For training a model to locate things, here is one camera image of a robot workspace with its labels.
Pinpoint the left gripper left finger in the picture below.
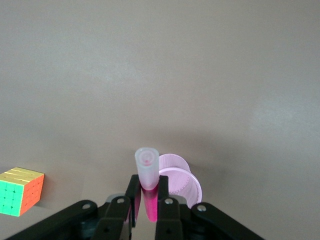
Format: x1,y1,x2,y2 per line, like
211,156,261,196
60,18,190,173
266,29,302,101
7,174,144,240

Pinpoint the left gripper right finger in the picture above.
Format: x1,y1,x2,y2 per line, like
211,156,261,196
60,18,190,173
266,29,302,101
154,175,266,240

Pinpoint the pink marker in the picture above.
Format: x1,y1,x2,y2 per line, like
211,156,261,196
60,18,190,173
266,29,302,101
134,147,161,223

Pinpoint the pink plastic cup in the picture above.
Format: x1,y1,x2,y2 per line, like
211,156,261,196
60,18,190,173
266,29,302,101
156,153,203,209

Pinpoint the colourful puzzle cube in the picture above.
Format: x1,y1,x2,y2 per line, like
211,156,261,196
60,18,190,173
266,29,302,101
0,166,45,216

